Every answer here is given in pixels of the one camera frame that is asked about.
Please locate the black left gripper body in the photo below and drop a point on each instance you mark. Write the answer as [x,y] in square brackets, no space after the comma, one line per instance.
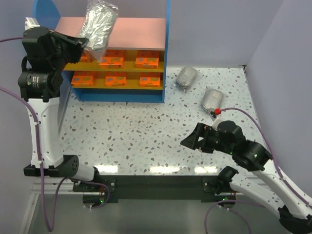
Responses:
[61,45]

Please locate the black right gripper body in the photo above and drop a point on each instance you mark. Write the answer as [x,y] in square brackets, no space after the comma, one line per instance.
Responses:
[204,138]

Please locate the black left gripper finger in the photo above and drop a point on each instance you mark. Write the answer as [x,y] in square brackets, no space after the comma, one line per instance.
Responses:
[69,40]
[75,54]

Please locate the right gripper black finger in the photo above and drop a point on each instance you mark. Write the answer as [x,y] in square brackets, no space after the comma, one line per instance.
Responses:
[196,135]
[202,146]

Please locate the orange sponge box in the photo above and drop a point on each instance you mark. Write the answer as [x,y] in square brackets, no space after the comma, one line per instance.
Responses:
[85,57]
[113,59]
[83,78]
[115,79]
[149,79]

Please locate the silver sponge pack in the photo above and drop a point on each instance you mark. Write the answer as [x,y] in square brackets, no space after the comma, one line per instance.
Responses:
[185,78]
[212,100]
[97,26]

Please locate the orange sponge box bottom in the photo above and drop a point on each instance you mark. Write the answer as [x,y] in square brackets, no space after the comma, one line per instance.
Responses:
[113,59]

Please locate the silver sponge pack top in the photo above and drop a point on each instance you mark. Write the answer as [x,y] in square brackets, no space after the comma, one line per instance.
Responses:
[185,78]

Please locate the orange sponge box hidden lowest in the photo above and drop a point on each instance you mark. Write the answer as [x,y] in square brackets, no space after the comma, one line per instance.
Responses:
[147,59]

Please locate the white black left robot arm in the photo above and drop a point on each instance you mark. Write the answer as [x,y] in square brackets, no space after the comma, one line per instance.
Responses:
[47,54]

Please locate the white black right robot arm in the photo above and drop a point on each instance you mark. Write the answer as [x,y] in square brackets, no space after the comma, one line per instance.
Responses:
[291,206]

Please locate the orange sponge box on shelf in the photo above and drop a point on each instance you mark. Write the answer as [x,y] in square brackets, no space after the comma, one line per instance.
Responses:
[83,78]

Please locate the blue pink yellow shelf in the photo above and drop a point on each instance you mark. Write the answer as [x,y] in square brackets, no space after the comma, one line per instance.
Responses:
[131,35]

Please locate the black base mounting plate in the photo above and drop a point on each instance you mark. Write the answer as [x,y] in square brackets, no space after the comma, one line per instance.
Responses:
[164,187]

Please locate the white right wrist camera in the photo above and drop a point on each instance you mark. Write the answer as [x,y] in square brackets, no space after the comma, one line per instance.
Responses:
[215,118]

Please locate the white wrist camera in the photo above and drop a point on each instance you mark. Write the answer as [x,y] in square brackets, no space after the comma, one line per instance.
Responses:
[30,23]
[215,118]

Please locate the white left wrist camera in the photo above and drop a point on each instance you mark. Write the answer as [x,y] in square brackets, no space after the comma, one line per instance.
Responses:
[30,23]

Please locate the aluminium frame rail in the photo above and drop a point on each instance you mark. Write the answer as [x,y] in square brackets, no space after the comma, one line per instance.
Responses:
[50,188]

